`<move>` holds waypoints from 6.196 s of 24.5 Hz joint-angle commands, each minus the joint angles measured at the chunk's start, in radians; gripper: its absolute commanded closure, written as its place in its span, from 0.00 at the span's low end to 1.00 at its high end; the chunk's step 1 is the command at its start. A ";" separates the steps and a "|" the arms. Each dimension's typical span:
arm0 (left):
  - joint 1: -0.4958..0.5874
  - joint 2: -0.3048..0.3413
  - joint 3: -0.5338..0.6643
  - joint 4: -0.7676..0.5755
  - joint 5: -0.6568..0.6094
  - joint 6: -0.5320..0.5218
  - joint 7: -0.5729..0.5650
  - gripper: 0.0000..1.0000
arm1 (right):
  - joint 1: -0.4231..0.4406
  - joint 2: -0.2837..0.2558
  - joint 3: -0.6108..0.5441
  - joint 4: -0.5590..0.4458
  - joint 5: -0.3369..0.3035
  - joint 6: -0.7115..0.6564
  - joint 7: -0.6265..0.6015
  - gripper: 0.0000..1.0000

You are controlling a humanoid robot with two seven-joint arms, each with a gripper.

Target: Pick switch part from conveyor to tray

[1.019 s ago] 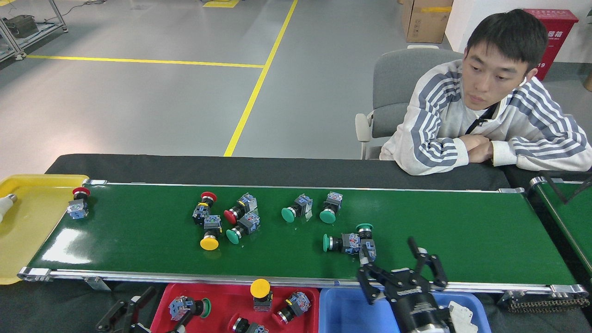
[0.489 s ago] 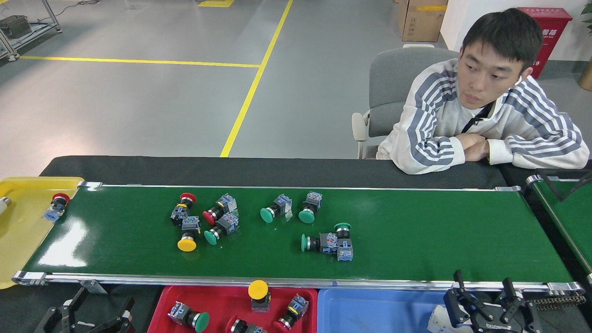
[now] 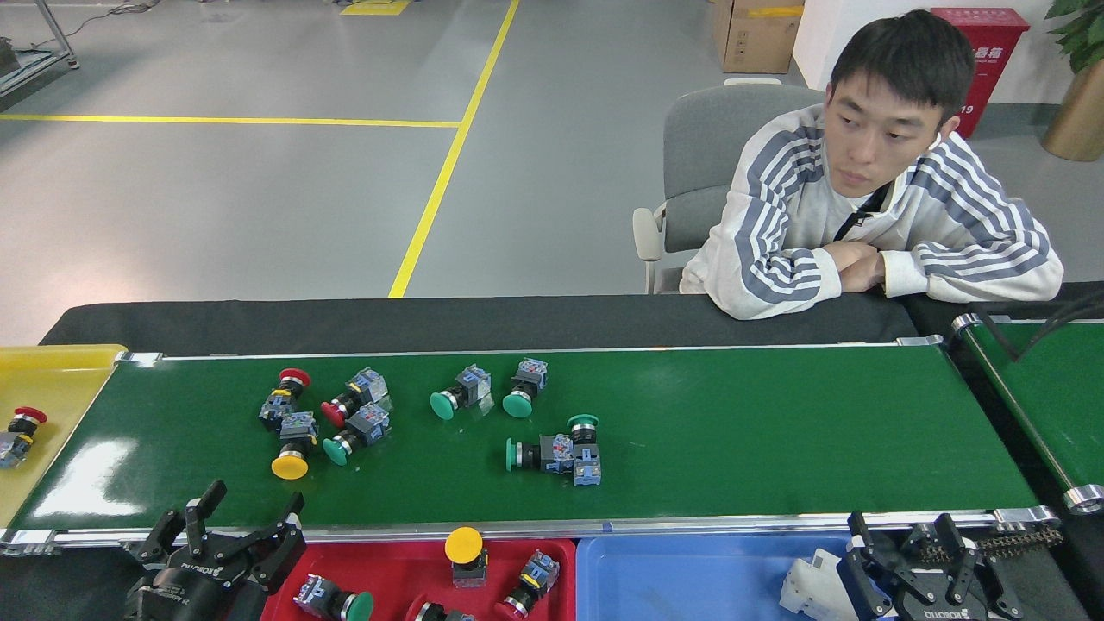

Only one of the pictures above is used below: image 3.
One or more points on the red plastic tray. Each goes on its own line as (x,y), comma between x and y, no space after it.
(388,565)

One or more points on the person's right forearm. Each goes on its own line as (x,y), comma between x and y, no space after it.
(759,285)

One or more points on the metal rack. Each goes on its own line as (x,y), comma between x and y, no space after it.
(39,65)

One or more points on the cardboard box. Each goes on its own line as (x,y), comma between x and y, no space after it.
(755,39)

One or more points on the blue plastic tray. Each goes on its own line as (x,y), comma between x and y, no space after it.
(690,586)

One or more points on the yellow mushroom push button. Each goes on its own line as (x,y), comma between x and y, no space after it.
(290,467)
(464,544)

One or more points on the yellow plastic tray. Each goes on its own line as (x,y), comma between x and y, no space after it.
(69,388)

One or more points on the person's right hand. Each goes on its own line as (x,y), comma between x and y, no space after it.
(849,253)

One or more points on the red mushroom push button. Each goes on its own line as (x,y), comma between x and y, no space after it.
(333,416)
(295,377)
(31,415)
(541,571)
(429,614)

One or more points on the grey office chair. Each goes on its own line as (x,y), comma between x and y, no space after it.
(699,155)

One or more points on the person's left hand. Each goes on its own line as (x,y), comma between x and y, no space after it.
(865,276)

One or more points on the red fire extinguisher box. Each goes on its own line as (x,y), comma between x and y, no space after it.
(1000,60)

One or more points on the person's left forearm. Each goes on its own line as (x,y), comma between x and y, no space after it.
(975,272)

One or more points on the narrow green conveyor belt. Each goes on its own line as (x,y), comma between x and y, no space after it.
(1061,405)

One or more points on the white circuit breaker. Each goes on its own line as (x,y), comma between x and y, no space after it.
(806,591)

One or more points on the person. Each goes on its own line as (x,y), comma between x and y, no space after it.
(776,224)

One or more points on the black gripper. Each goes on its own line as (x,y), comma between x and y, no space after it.
(194,591)
(949,614)

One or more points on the potted plant gold planter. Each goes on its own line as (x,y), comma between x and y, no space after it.
(1078,121)

